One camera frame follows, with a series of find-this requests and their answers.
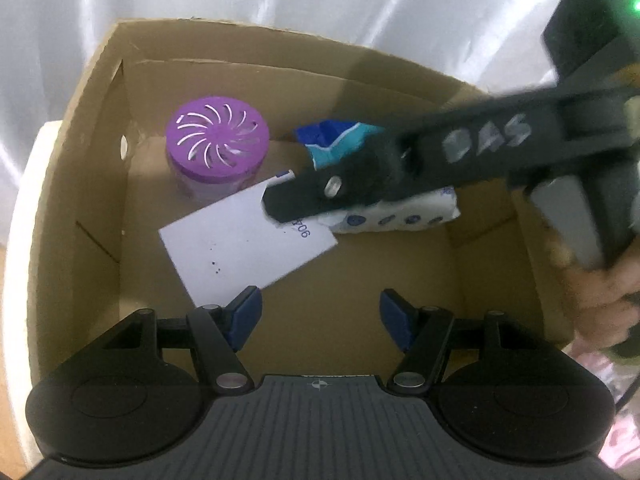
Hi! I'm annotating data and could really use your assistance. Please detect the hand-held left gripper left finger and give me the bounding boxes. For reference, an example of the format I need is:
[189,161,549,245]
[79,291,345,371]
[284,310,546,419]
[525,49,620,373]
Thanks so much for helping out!
[102,286,263,395]

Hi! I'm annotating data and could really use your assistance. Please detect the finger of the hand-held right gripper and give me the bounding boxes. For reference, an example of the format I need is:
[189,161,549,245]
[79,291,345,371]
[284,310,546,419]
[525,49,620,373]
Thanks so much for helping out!
[262,135,416,224]

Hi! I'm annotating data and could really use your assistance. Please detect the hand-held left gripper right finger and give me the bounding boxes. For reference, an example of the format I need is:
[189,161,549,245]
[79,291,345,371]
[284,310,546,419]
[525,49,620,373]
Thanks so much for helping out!
[380,289,538,396]

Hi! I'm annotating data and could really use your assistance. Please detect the brown cardboard box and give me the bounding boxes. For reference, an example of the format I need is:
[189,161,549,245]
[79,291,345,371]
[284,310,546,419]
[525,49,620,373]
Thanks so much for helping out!
[27,19,576,392]

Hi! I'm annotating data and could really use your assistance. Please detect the white paper card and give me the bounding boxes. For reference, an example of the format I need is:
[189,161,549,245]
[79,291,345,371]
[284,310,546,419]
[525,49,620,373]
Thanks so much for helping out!
[159,170,341,307]

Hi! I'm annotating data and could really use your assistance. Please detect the blue wet wipes packet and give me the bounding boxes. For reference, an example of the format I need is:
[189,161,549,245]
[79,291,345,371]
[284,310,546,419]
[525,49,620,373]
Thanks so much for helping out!
[295,120,461,235]

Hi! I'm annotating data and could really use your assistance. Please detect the person's right hand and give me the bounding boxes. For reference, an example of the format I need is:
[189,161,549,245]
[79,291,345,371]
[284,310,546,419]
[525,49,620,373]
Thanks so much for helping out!
[547,237,640,356]

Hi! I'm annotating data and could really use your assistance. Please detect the purple air freshener jar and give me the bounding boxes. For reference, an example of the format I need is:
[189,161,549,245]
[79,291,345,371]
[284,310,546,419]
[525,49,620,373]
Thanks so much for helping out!
[165,96,271,206]

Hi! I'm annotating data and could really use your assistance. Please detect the pink cloth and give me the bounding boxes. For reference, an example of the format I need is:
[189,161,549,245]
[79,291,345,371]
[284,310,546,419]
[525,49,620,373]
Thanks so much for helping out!
[575,345,640,471]

